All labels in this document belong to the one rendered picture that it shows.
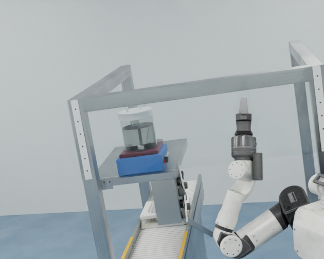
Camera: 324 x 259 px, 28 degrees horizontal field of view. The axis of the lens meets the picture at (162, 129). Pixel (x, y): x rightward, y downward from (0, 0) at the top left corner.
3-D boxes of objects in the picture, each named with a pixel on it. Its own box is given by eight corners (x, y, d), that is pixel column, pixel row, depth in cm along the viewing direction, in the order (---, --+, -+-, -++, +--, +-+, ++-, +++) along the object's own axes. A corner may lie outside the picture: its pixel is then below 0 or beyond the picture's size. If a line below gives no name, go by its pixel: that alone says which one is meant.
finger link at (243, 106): (248, 97, 230) (248, 115, 229) (238, 98, 230) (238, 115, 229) (248, 97, 228) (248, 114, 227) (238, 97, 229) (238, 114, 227)
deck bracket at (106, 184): (113, 188, 275) (111, 179, 274) (102, 190, 276) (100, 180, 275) (113, 188, 276) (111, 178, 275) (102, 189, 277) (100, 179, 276)
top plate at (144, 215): (186, 215, 332) (185, 211, 332) (140, 220, 336) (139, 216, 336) (190, 199, 356) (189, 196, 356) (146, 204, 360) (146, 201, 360)
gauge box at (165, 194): (182, 223, 275) (175, 178, 271) (158, 225, 277) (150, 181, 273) (186, 205, 297) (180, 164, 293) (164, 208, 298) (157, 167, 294)
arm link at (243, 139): (256, 119, 237) (256, 151, 235) (230, 119, 238) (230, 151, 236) (256, 112, 224) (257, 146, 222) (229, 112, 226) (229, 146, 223)
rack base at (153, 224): (187, 224, 333) (186, 219, 333) (141, 228, 337) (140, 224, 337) (191, 208, 357) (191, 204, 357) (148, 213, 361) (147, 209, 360)
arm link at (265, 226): (227, 261, 235) (277, 226, 236) (234, 271, 222) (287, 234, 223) (210, 236, 234) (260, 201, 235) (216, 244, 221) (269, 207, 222)
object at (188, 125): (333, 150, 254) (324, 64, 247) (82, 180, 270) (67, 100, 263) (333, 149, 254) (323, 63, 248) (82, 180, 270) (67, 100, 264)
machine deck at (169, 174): (175, 180, 272) (173, 171, 271) (88, 190, 277) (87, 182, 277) (187, 145, 332) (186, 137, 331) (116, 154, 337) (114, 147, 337)
